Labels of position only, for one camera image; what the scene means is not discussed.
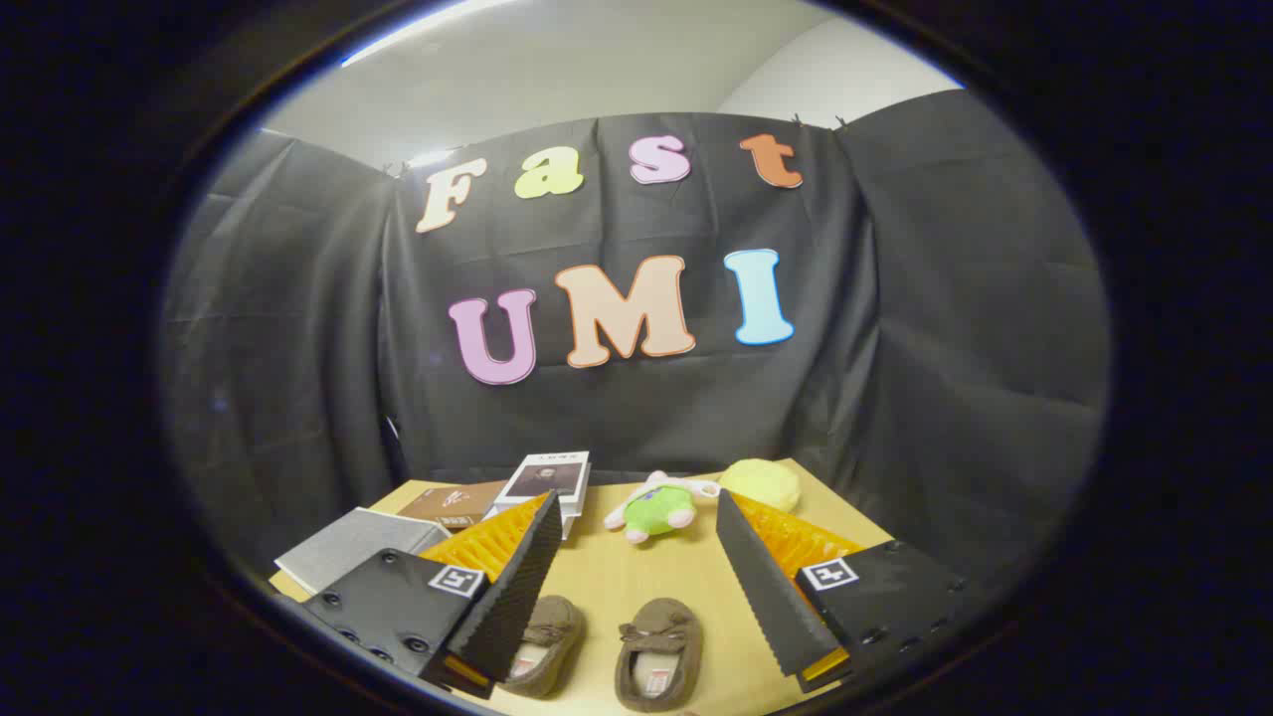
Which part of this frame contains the green and pink plush toy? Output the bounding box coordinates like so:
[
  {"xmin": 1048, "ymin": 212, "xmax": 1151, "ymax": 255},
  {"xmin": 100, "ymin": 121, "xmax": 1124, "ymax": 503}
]
[{"xmin": 604, "ymin": 470, "xmax": 722, "ymax": 545}]

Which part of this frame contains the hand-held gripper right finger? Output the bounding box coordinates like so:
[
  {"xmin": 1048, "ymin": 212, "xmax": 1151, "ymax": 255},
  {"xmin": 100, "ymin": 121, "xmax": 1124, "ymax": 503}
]
[{"xmin": 716, "ymin": 487, "xmax": 986, "ymax": 695}]

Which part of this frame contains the brown fuzzy shoe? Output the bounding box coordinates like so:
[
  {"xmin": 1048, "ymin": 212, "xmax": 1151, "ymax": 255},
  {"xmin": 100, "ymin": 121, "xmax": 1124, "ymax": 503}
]
[
  {"xmin": 614, "ymin": 597, "xmax": 703, "ymax": 713},
  {"xmin": 497, "ymin": 595, "xmax": 586, "ymax": 699}
]

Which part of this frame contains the brown cardboard box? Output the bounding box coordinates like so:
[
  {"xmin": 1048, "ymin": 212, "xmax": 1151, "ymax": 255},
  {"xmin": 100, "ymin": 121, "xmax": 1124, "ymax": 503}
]
[{"xmin": 398, "ymin": 480, "xmax": 508, "ymax": 528}]

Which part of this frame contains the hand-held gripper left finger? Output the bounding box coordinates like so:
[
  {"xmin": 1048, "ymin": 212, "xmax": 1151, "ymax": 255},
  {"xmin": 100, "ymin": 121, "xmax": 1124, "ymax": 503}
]
[{"xmin": 298, "ymin": 487, "xmax": 564, "ymax": 700}]

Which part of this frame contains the white book with portrait cover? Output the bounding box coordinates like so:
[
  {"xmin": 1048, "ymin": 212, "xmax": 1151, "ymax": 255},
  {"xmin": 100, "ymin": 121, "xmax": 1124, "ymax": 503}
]
[{"xmin": 494, "ymin": 451, "xmax": 591, "ymax": 503}]

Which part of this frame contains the grey fabric storage box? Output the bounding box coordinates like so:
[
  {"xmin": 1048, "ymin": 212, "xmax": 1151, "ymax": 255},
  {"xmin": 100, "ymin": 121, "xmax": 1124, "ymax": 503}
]
[{"xmin": 275, "ymin": 507, "xmax": 454, "ymax": 596}]

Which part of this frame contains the yellow plush toy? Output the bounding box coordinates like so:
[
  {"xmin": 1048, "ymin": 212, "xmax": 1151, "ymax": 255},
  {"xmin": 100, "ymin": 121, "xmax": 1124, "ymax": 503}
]
[{"xmin": 718, "ymin": 457, "xmax": 802, "ymax": 513}]

